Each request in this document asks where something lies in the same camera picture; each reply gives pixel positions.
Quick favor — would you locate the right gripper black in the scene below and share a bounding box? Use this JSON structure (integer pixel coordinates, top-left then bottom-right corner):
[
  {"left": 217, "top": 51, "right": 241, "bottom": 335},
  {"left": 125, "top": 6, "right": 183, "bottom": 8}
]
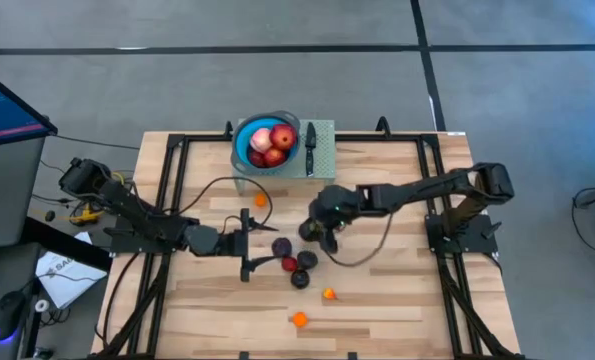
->
[{"left": 309, "top": 183, "right": 364, "bottom": 255}]

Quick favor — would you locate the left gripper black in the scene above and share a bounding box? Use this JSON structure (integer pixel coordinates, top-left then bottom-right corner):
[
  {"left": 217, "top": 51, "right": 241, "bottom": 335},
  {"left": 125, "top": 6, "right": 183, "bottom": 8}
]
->
[{"left": 221, "top": 208, "right": 284, "bottom": 283}]

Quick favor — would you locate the dark green-purple fig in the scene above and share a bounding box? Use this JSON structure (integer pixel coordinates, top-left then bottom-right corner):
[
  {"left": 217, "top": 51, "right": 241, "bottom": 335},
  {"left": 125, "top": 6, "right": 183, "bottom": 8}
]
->
[{"left": 298, "top": 218, "right": 324, "bottom": 243}]

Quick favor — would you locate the black sheathed knife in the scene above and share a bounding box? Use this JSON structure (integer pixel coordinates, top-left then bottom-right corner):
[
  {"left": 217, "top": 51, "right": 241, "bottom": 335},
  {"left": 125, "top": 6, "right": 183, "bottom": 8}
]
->
[{"left": 304, "top": 121, "right": 318, "bottom": 178}]

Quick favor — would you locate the purple cabbage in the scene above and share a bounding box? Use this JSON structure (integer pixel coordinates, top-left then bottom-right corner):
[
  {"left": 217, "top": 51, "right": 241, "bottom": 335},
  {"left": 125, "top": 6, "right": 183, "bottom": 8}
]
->
[{"left": 271, "top": 237, "right": 294, "bottom": 258}]

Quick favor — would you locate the dark plum right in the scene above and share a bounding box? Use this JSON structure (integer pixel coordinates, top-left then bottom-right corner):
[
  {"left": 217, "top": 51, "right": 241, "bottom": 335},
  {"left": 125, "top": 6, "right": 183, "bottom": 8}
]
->
[{"left": 296, "top": 249, "right": 319, "bottom": 271}]

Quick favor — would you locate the pale green perforated shelf riser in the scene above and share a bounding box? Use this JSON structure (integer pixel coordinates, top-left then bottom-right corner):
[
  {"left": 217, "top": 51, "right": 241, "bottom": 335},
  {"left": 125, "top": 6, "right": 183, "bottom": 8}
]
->
[{"left": 234, "top": 118, "right": 337, "bottom": 196}]

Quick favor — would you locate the teal collapsible bowl grey rim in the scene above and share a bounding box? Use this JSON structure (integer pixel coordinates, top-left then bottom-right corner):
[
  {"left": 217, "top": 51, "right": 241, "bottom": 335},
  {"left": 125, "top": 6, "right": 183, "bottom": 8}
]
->
[{"left": 230, "top": 110, "right": 302, "bottom": 177}]

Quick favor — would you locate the yellow tool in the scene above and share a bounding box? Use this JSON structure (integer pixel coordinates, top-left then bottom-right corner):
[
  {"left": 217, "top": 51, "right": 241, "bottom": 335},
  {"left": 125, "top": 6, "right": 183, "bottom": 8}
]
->
[{"left": 69, "top": 202, "right": 104, "bottom": 225}]

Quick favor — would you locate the white paper sheet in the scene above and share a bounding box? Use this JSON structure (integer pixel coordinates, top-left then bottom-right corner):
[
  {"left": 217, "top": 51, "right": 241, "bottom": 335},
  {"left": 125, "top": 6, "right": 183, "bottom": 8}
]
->
[{"left": 35, "top": 232, "right": 109, "bottom": 310}]

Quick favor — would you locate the black computer mouse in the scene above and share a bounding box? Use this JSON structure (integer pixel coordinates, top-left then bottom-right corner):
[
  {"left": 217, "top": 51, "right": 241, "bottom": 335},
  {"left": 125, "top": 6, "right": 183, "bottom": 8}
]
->
[{"left": 0, "top": 289, "right": 28, "bottom": 342}]

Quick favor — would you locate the angled screen with blue display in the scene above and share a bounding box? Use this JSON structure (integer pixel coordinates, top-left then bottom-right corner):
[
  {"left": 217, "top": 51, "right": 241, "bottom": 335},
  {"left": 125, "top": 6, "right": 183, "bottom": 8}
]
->
[{"left": 0, "top": 63, "right": 59, "bottom": 150}]

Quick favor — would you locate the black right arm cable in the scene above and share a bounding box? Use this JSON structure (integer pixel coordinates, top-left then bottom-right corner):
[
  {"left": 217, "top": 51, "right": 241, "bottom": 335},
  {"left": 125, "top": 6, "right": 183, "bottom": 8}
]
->
[{"left": 325, "top": 212, "right": 396, "bottom": 269}]

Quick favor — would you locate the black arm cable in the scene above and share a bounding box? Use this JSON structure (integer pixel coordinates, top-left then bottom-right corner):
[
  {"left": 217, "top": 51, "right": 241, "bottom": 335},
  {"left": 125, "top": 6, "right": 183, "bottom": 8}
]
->
[
  {"left": 325, "top": 212, "right": 396, "bottom": 269},
  {"left": 174, "top": 175, "right": 274, "bottom": 236}
]

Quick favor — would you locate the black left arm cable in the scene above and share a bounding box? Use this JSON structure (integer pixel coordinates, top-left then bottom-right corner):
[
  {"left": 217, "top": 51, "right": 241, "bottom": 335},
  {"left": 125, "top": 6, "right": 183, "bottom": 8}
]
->
[{"left": 174, "top": 175, "right": 274, "bottom": 236}]

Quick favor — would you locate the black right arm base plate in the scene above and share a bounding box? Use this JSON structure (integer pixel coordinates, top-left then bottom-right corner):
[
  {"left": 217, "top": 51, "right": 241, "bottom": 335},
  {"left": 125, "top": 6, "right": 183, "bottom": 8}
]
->
[{"left": 425, "top": 213, "right": 498, "bottom": 254}]

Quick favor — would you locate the black metal table frame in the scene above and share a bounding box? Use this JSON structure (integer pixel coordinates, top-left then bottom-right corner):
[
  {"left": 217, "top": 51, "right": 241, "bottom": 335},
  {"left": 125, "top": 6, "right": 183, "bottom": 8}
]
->
[{"left": 94, "top": 115, "right": 528, "bottom": 360}]

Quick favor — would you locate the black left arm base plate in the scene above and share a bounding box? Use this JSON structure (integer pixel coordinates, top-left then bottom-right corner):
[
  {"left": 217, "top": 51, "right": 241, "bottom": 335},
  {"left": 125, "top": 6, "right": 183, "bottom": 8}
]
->
[{"left": 104, "top": 214, "right": 188, "bottom": 254}]

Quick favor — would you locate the black floor cable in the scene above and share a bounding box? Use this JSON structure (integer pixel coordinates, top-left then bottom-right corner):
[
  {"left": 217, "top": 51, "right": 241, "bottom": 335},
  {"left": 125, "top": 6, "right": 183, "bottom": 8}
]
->
[{"left": 570, "top": 185, "right": 595, "bottom": 257}]

